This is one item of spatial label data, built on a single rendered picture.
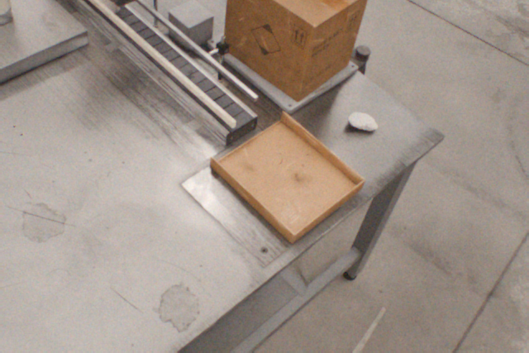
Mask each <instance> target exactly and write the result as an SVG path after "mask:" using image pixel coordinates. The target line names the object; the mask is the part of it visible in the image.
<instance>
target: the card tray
mask: <svg viewBox="0 0 529 353"><path fill-rule="evenodd" d="M210 167H211V168H212V169H213V170H214V171H215V172H218V173H219V175H220V176H221V177H222V178H223V179H224V180H225V181H226V182H227V183H229V184H230V185H231V187H232V188H233V189H235V190H236V191H237V192H238V193H239V194H240V195H241V196H242V197H243V199H245V200H246V201H247V202H248V203H249V204H250V205H251V206H252V207H254V208H255V210H256V211H257V212H258V213H259V214H261V215H262V216H263V217H264V218H265V219H266V221H267V222H268V223H269V224H270V225H273V226H274V227H275V228H276V229H277V230H278V232H279V233H280V234H281V235H283V236H284V237H285V238H286V239H287V240H288V241H289V243H291V244H293V243H295V241H296V240H297V239H299V238H300V237H301V236H303V235H305V234H306V233H308V231H309V230H310V229H312V228H313V227H314V226H316V225H317V224H318V223H320V222H321V221H322V219H324V218H325V217H327V216H329V215H330V214H331V213H332V212H334V211H335V210H336V209H338V207H339V206H341V205H342V204H343V203H345V202H346V201H347V200H350V199H351V197H352V196H354V195H355V194H356V193H358V192H359V191H360V190H361V189H363V187H364V184H365V180H366V179H364V178H363V177H362V176H361V174H358V173H357V172H356V171H355V170H354V169H352V168H351V167H350V166H349V165H347V164H346V162H345V161H344V160H342V159H341V158H340V157H339V156H336V155H335V154H334V153H333V151H332V150H330V149H329V148H328V147H327V146H324V145H323V144H322V143H321V142H320V141H319V140H318V139H317V138H316V137H314V136H313V135H312V134H311V133H309V132H308V131H307V129H306V128H303V127H302V126H301V125H300V124H298V123H297V122H296V121H295V120H294V119H293V118H291V117H290V116H289V115H288V114H287V113H286V112H285V111H283V114H281V118H280V121H279V122H277V123H275V124H274V125H273V126H270V127H268V128H267V129H265V130H264V131H263V132H261V133H260V134H258V135H257V136H255V137H253V138H251V139H250V140H248V141H247V142H246V143H245V144H243V145H241V146H239V147H237V148H235V149H234V150H232V151H231V152H229V154H228V155H225V156H223V157H222V158H221V159H219V160H215V159H214V158H213V157H212V156H211V157H210Z"/></svg>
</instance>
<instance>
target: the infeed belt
mask: <svg viewBox="0 0 529 353"><path fill-rule="evenodd" d="M84 1H85V2H86V3H87V4H88V5H89V6H90V7H91V8H92V9H93V10H94V11H95V12H97V13H98V14H99V15H100V16H101V17H102V18H103V19H105V20H106V21H107V23H109V24H110V25H111V26H112V27H114V28H115V29H116V30H117V31H118V32H119V33H120V34H121V36H124V37H125V38H126V39H127V40H128V41H129V42H130V43H132V44H133V45H134V46H135V47H136V48H137V49H138V50H139V51H140V52H141V53H142V54H143V55H144V56H145V57H147V58H148V59H150V61H151V62H152V63H153V64H154V65H155V66H156V67H158V68H160V69H161V70H162V71H163V73H164V74H165V75H167V76H168V77H169V78H170V79H172V80H173V81H174V82H175V83H176V84H177V85H178V86H179V87H180V88H181V89H182V90H183V91H184V92H186V93H187V94H188V95H189V97H190V98H191V99H192V100H195V101H196V102H197V103H198V104H199V105H200V106H201V107H202V108H203V109H204V110H206V111H207V112H208V113H209V114H210V115H211V116H213V117H214V118H215V120H216V121H218V122H219V123H220V124H222V125H223V126H224V127H225V128H226V129H227V130H228V131H229V132H230V133H233V132H234V131H236V129H239V128H241V127H242V126H244V125H245V124H247V123H248V122H252V121H253V120H255V118H254V117H253V116H252V115H251V114H249V113H248V112H247V111H245V109H244V108H242V106H241V105H240V104H239V103H235V101H234V100H233V99H232V98H231V96H229V95H228V94H226V93H225V92H224V91H222V90H221V89H220V88H219V87H218V86H217V84H214V83H213V81H211V80H210V79H209V78H208V77H207V76H206V75H205V74H203V73H202V72H201V71H200V70H199V69H198V68H196V67H195V66H194V65H192V64H191V63H190V62H188V60H187V59H186V58H185V57H184V56H182V55H181V54H180V53H179V52H178V51H176V50H175V49H174V47H173V46H172V45H169V44H168V43H167V42H166V41H165V40H163V39H162V38H161V37H160V35H159V34H156V33H155V32H154V31H153V30H152V29H151V28H149V27H148V26H147V25H146V24H145V22H143V21H142V20H141V19H140V18H139V17H137V16H136V15H135V14H134V13H133V12H131V11H129V9H128V8H127V7H126V6H122V7H121V11H120V12H119V13H118V14H115V15H116V16H117V17H119V18H120V19H122V20H123V21H124V23H125V24H127V25H128V26H129V27H130V28H131V29H132V30H133V31H135V32H136V33H137V34H138V35H139V37H140V38H142V39H143V40H144V41H145V42H147V43H148V44H150V45H151V46H152V47H153V49H154V50H155V51H157V52H159V53H160V54H161V55H162V56H163V57H165V58H166V59H167V61H168V62H169V63H170V64H172V65H173V66H174V67H175V68H176V69H177V70H178V71H180V72H181V74H183V75H184V76H185V77H186V78H188V79H189V80H190V81H191V82H192V83H194V85H196V86H197V87H198V88H199V89H200V90H201V91H202V92H204V93H205V94H206V95H207V96H208V97H209V98H210V99H211V100H212V101H213V102H214V103H216V104H217V105H219V106H220V107H221V109H222V110H223V111H224V112H226V113H228V114H229V115H230V116H231V117H232V118H234V120H235V121H236V126H234V127H233V128H232V127H231V126H229V125H228V124H226V123H225V122H224V121H223V120H222V118H220V117H219V116H218V115H217V114H216V113H215V112H213V111H212V110H211V109H210V108H209V106H208V105H207V104H204V103H203V102H202V101H201V100H200V99H199V98H198V97H196V95H195V94H194V93H192V92H191V91H190V90H189V89H187V88H186V87H185V86H184V85H183V83H181V82H180V81H178V80H177V79H176V78H175V77H174V76H173V75H172V74H170V73H169V71H168V70H167V69H166V68H165V67H164V66H162V65H161V64H160V63H158V62H157V61H156V59H154V58H153V57H152V56H151V55H150V54H149V53H148V52H147V51H144V50H143V49H142V47H141V46H140V45H139V44H137V43H136V42H135V41H134V40H132V39H131V38H130V37H129V36H128V35H127V34H126V33H125V32H124V31H123V30H122V29H120V28H119V27H118V26H117V25H116V24H115V23H114V22H113V21H112V20H111V19H110V18H109V17H107V16H106V15H105V14H103V13H102V12H101V11H100V10H99V9H98V7H97V6H95V5H93V4H92V3H91V2H90V1H89V0H84Z"/></svg>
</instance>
